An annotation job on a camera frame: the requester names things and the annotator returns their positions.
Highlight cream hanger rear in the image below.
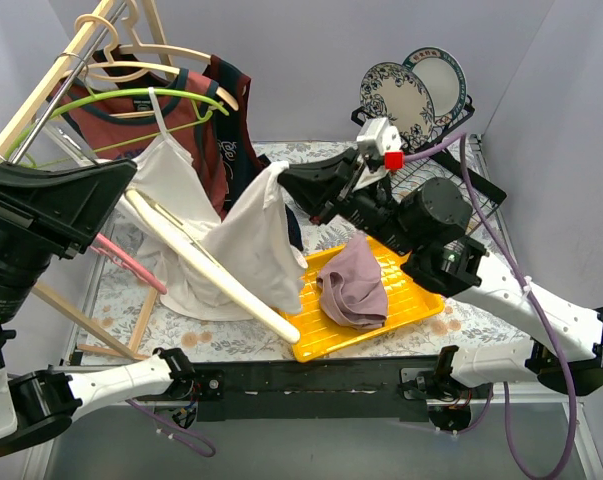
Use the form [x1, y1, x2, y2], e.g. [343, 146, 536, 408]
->
[74, 10, 212, 64]

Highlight navy tank top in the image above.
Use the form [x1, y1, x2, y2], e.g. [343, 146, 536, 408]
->
[201, 54, 307, 251]

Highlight pink hanger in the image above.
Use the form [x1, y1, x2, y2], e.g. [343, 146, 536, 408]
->
[90, 233, 167, 295]

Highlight yellow plastic tray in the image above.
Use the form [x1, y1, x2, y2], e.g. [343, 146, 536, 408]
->
[283, 234, 444, 363]

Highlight wooden clothes rack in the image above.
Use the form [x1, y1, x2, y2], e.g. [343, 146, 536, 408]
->
[0, 0, 179, 362]

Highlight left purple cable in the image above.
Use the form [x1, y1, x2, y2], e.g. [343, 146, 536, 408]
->
[0, 369, 217, 458]

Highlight pink tank top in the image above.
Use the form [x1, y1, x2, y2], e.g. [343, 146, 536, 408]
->
[316, 233, 389, 331]

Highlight floral blue plate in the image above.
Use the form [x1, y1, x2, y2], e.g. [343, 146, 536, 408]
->
[360, 62, 435, 152]

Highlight green rimmed white plate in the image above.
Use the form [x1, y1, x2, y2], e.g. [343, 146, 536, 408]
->
[402, 46, 467, 126]

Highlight black wire dish rack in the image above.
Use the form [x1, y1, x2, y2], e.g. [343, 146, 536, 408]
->
[350, 93, 508, 236]

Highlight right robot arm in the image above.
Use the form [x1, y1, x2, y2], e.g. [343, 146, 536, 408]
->
[278, 148, 603, 398]

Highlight green hanger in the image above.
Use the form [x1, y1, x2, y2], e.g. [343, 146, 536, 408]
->
[5, 87, 230, 169]

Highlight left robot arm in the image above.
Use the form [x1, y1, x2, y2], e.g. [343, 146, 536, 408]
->
[0, 160, 194, 457]

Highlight cream hanger front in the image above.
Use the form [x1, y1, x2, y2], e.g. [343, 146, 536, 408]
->
[124, 188, 300, 344]

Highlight cream hanger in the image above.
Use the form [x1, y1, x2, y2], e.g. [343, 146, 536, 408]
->
[124, 188, 300, 344]
[74, 10, 212, 64]
[68, 59, 239, 111]

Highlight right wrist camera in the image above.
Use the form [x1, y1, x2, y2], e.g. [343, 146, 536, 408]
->
[356, 117, 404, 173]

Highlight white tank top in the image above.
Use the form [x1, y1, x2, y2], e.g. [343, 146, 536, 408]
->
[116, 161, 307, 321]

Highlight white camisole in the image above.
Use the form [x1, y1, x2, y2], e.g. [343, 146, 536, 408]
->
[128, 87, 221, 226]

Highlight red tank top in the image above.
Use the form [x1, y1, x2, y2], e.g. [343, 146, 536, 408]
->
[62, 93, 227, 216]

